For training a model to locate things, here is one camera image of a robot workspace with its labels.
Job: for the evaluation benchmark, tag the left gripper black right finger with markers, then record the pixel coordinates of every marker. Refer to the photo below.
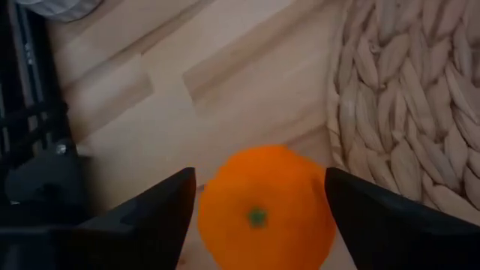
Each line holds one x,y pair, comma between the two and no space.
405,236

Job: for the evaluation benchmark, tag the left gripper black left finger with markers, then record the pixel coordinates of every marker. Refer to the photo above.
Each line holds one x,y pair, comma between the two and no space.
112,240

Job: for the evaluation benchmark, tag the orange mandarin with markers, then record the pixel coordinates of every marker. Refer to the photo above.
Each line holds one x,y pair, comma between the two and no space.
262,195

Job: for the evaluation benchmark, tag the round woven placemat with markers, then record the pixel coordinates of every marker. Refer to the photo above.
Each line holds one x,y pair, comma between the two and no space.
412,93

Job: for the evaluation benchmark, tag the succulent in white patterned pot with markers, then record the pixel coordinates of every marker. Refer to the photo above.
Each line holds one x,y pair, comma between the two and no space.
60,8

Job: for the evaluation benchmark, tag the black aluminium table frame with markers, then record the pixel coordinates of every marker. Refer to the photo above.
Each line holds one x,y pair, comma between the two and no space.
22,112

